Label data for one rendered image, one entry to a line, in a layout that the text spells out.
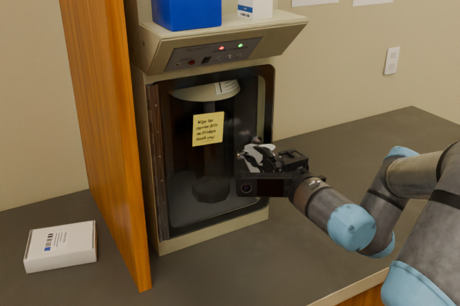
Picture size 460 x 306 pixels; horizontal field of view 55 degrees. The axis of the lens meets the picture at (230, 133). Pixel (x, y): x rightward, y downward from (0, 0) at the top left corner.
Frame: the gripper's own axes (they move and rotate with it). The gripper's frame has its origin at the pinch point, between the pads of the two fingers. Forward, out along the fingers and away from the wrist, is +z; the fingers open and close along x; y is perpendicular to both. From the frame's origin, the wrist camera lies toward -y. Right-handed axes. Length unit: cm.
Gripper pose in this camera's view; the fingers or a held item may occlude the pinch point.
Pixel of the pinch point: (245, 153)
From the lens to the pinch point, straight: 102.5
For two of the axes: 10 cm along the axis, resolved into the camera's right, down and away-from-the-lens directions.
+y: 8.7, -2.0, 4.4
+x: 0.0, -9.0, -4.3
